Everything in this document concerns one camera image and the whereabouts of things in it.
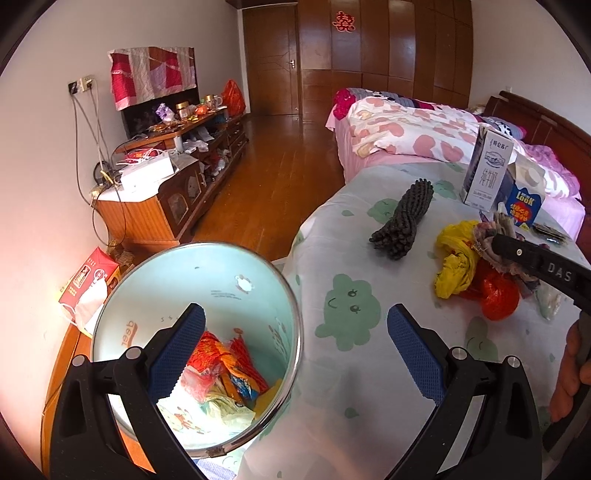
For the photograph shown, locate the hanging power cables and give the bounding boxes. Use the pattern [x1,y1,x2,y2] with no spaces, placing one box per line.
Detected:
[69,92,122,245]

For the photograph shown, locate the black television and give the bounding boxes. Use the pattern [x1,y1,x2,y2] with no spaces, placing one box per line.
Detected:
[121,88,202,140]

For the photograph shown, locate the pink heart print quilt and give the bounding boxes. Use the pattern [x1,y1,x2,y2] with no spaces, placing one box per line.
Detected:
[348,96,527,163]

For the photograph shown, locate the white milk carton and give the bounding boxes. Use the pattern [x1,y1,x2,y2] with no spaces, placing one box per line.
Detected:
[460,123,516,210]

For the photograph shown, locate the pink bed sheet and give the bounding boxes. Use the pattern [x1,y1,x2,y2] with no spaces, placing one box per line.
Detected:
[325,115,583,241]

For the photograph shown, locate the red pink patchwork cloth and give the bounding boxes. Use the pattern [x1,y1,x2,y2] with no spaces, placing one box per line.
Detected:
[108,45,201,112]

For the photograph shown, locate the wooden bed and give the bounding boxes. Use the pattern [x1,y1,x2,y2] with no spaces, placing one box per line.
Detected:
[325,88,591,241]

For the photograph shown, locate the red plastic shopping bag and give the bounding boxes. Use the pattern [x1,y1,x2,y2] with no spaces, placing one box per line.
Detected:
[224,79,247,116]

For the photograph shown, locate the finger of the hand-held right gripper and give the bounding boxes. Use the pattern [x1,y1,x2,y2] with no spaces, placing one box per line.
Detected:
[490,233,546,283]

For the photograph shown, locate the purple floral quilt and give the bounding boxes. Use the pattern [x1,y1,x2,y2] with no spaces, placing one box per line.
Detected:
[512,143,582,200]

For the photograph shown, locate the blue orange snack wrapper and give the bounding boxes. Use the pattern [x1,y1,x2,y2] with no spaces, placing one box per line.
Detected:
[222,371,260,410]

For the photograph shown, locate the brown wooden wardrobe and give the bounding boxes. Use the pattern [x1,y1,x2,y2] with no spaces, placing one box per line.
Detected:
[298,0,474,123]

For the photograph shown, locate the white box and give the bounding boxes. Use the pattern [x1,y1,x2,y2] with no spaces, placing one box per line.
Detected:
[119,156,175,193]

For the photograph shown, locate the magenta blanket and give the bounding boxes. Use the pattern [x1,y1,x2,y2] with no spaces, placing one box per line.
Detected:
[333,89,352,119]

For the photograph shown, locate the dark small packets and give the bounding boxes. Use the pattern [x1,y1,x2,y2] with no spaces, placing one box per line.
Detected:
[531,223,569,243]

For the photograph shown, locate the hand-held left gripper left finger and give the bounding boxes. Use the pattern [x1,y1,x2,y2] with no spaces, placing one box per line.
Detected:
[48,302,206,480]

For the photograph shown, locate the dark knotted rope bundle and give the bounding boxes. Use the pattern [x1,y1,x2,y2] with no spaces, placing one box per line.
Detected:
[369,178,435,262]

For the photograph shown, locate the blue striped cloth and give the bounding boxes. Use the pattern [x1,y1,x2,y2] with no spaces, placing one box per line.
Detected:
[196,456,242,480]

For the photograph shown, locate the white yellow plastic wrapper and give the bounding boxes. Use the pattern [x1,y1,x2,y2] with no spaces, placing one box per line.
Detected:
[157,392,257,437]

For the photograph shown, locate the wooden tv cabinet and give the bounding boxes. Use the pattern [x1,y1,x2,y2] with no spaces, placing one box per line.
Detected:
[94,111,248,246]

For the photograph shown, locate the mint green trash bin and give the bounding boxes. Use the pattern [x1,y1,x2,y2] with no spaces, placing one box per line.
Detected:
[91,242,305,459]

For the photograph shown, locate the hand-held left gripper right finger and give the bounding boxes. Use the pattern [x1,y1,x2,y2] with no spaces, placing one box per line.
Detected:
[386,302,544,480]

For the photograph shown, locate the yellow plastic bag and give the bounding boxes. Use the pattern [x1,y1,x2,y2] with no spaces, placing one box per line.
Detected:
[433,220,484,300]

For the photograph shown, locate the person's right hand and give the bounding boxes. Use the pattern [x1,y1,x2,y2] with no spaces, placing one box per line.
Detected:
[549,318,591,424]

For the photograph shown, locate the brown wooden door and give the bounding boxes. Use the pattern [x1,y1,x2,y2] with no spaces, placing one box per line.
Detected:
[243,6,304,116]

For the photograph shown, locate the red tissue pack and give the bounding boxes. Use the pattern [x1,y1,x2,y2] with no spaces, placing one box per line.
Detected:
[58,246,122,338]

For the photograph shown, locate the blue drink carton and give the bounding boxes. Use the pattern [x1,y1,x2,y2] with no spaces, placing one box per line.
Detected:
[494,152,547,230]

